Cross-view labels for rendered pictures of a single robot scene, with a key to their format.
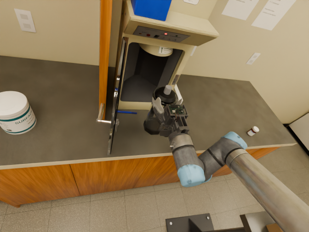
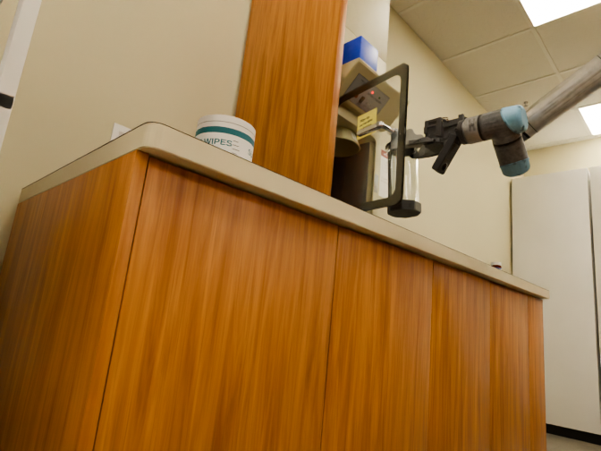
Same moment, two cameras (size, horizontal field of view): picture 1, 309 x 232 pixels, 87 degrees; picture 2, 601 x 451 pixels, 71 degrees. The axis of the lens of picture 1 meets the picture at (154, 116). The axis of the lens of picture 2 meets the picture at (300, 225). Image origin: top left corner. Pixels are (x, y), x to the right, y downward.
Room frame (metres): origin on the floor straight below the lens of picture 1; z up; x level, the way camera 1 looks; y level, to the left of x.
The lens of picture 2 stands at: (-0.62, 0.61, 0.68)
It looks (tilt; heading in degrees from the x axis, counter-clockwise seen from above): 13 degrees up; 345
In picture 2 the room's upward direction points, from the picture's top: 6 degrees clockwise
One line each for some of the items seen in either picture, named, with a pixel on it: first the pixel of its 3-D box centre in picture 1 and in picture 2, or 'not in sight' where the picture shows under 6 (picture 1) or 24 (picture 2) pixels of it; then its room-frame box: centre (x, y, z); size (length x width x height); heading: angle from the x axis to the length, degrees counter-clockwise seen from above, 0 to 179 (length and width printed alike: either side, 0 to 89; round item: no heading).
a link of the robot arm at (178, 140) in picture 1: (180, 143); (473, 129); (0.32, -0.12, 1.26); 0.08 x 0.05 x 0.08; 120
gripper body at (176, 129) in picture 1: (175, 123); (446, 134); (0.39, -0.08, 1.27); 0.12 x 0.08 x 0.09; 30
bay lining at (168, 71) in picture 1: (145, 63); not in sight; (0.77, 0.16, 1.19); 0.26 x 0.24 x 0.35; 120
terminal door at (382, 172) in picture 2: (115, 102); (362, 145); (0.43, 0.17, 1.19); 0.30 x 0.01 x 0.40; 21
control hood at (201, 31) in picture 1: (170, 32); (371, 97); (0.61, 0.07, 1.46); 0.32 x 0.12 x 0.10; 120
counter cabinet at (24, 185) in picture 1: (146, 138); (352, 395); (0.81, -0.02, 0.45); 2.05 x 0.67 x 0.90; 120
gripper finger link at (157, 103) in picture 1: (157, 102); (409, 138); (0.46, 0.01, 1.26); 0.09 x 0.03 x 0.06; 54
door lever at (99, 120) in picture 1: (105, 113); (375, 131); (0.35, 0.17, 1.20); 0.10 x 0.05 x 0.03; 21
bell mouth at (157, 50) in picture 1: (157, 40); not in sight; (0.76, 0.14, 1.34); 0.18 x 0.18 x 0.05
